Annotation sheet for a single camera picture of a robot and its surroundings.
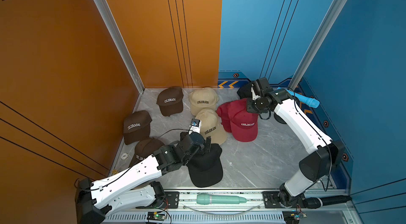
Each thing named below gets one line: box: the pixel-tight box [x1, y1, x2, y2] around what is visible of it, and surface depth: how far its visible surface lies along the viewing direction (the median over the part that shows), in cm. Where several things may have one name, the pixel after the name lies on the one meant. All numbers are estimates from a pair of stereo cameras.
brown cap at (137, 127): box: [122, 109, 153, 146], surface depth 97 cm
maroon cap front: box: [226, 98, 260, 143], surface depth 88 cm
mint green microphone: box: [196, 193, 247, 205], surface depth 73 cm
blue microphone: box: [277, 87, 320, 109], surface depth 82 cm
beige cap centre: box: [195, 108, 228, 146], surface depth 94 cm
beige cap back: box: [188, 87, 220, 117], surface depth 109 cm
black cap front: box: [187, 143, 224, 188], surface depth 83 cm
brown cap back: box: [156, 86, 184, 117], surface depth 111 cm
